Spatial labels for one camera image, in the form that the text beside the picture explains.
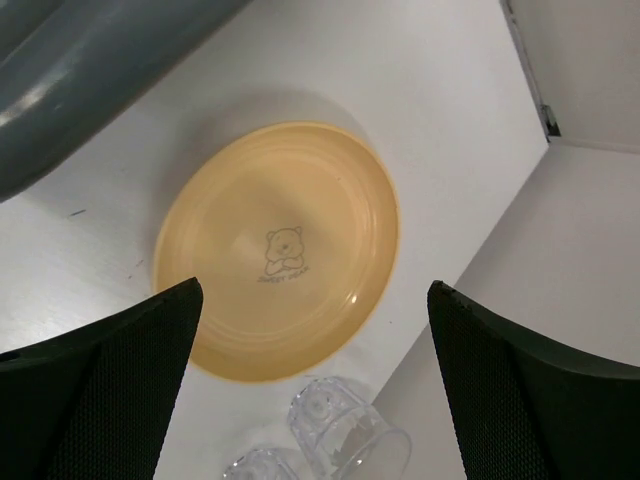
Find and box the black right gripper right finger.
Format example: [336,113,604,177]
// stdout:
[427,281,639,479]

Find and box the grey plastic bin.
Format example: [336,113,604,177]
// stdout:
[1,0,247,200]

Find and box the yellow bear plate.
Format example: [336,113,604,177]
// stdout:
[152,121,400,383]

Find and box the aluminium table edge rail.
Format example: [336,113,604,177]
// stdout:
[507,1,639,153]

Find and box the clear plastic cup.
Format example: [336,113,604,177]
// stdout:
[287,377,412,479]
[221,447,313,480]

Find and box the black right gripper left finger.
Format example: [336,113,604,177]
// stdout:
[1,278,203,479]

